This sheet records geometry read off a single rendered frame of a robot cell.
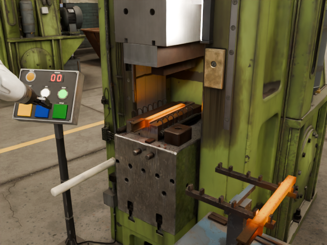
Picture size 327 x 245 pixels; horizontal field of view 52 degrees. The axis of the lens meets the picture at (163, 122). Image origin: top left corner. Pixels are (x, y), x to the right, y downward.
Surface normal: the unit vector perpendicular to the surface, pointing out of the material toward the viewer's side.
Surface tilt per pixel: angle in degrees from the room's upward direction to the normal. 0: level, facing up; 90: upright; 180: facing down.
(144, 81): 90
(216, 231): 0
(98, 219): 0
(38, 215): 0
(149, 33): 90
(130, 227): 90
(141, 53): 90
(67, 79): 60
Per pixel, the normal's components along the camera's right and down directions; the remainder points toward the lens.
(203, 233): 0.00, -0.94
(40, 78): -0.17, -0.18
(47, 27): 0.59, 0.09
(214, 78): -0.59, 0.28
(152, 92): 0.81, 0.20
